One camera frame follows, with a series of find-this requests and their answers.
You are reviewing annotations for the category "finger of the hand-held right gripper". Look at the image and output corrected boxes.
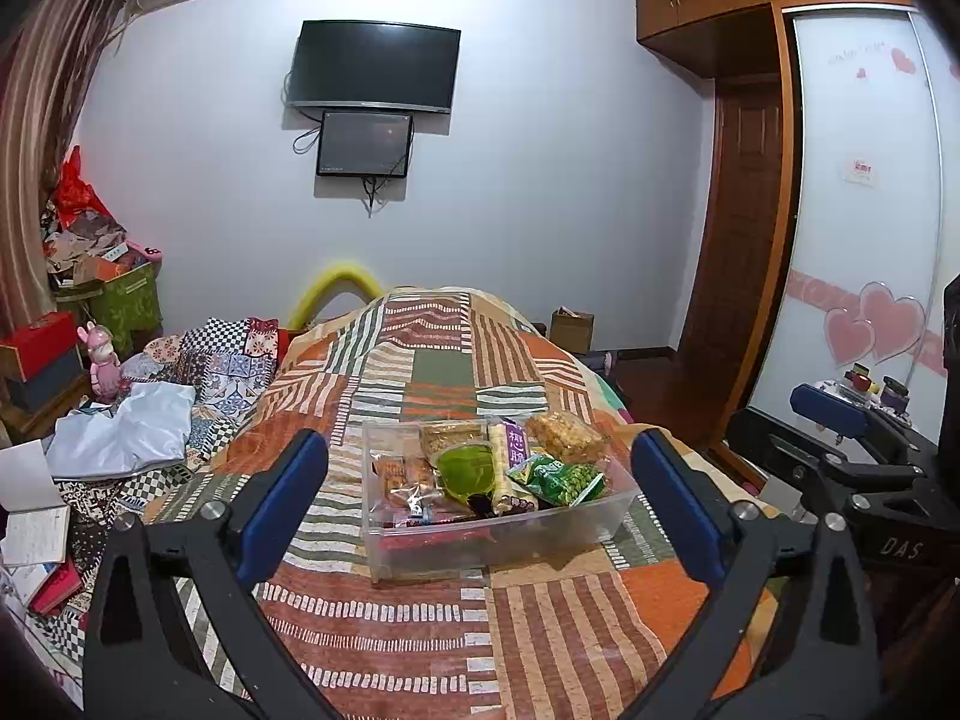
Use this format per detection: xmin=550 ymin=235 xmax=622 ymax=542
xmin=724 ymin=409 xmax=929 ymax=502
xmin=790 ymin=382 xmax=914 ymax=460

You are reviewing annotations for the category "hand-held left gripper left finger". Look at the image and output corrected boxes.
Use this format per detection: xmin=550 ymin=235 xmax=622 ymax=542
xmin=82 ymin=429 xmax=353 ymax=720

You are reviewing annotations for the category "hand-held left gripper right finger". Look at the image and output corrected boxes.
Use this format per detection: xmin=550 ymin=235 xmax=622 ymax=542
xmin=630 ymin=427 xmax=880 ymax=720

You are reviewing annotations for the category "clear plastic container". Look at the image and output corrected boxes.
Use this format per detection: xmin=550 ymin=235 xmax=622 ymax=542
xmin=361 ymin=412 xmax=642 ymax=586

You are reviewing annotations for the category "orange pastry packet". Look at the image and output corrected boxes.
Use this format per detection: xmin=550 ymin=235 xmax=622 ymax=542
xmin=371 ymin=456 xmax=445 ymax=512

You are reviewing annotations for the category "green peas packet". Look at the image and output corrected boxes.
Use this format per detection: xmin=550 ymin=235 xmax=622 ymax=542
xmin=506 ymin=454 xmax=605 ymax=508

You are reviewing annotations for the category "golden crispy snack packet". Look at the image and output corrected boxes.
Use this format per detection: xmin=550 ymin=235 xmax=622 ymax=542
xmin=525 ymin=410 xmax=608 ymax=464

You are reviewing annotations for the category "dark red snack packet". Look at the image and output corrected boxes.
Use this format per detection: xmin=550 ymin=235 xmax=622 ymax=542
xmin=382 ymin=504 xmax=482 ymax=535

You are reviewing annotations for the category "checkered patterned quilt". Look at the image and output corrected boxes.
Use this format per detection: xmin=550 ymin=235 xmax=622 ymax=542
xmin=45 ymin=315 xmax=283 ymax=661

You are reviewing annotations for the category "purple white long packet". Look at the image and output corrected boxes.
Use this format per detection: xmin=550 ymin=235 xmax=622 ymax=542
xmin=487 ymin=420 xmax=530 ymax=515

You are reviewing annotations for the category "oat bar packet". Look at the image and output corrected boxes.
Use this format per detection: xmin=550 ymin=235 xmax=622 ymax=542
xmin=418 ymin=422 xmax=490 ymax=466

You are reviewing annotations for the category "white cloth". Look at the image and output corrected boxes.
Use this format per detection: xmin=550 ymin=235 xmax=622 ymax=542
xmin=49 ymin=382 xmax=197 ymax=481

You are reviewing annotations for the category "bright green snack packet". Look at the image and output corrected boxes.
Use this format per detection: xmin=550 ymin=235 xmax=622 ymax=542
xmin=435 ymin=444 xmax=500 ymax=503

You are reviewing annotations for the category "white wardrobe sliding door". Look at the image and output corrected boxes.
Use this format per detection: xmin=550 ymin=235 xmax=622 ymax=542
xmin=739 ymin=4 xmax=960 ymax=481

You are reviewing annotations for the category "wooden door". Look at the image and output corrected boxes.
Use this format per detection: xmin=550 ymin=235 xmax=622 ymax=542
xmin=675 ymin=75 xmax=790 ymax=428

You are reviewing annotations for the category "cardboard box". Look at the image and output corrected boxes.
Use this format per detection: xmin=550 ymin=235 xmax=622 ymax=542
xmin=549 ymin=307 xmax=596 ymax=353

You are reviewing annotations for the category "patchwork striped blanket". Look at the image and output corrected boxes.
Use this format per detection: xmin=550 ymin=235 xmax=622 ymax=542
xmin=142 ymin=285 xmax=781 ymax=720

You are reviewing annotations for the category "yellow foam tube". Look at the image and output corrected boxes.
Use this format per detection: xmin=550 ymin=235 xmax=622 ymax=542
xmin=291 ymin=262 xmax=385 ymax=332

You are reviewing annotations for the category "pink doll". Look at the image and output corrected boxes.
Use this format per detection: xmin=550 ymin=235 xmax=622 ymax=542
xmin=79 ymin=321 xmax=130 ymax=403

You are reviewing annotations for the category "red book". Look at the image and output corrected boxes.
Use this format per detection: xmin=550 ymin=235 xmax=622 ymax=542
xmin=30 ymin=561 xmax=84 ymax=617

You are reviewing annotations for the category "green storage box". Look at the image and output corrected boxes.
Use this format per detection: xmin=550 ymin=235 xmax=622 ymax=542
xmin=56 ymin=262 xmax=163 ymax=350

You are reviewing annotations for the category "open white notebook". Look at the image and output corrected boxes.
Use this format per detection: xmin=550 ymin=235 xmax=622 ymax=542
xmin=0 ymin=439 xmax=73 ymax=568

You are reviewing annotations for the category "grey box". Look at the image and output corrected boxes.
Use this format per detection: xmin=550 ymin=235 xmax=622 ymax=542
xmin=4 ymin=349 xmax=88 ymax=415

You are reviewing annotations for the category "red box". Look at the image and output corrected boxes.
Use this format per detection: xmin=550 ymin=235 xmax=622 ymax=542
xmin=0 ymin=311 xmax=80 ymax=383

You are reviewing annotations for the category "pile of clutter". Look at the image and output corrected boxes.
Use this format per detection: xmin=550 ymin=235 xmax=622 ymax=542
xmin=41 ymin=195 xmax=163 ymax=287

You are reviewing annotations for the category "red plastic bag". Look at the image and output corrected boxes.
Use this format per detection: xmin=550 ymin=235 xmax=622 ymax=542
xmin=56 ymin=146 xmax=110 ymax=227

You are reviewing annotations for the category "striped brown curtain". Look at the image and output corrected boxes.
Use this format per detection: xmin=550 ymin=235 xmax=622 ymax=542
xmin=0 ymin=0 xmax=140 ymax=331

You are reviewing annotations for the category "small wall monitor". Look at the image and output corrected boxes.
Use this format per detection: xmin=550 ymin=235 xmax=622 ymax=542
xmin=316 ymin=109 xmax=416 ymax=179

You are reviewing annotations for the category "black wall television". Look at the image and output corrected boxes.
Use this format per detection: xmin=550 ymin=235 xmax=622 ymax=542
xmin=289 ymin=19 xmax=462 ymax=115

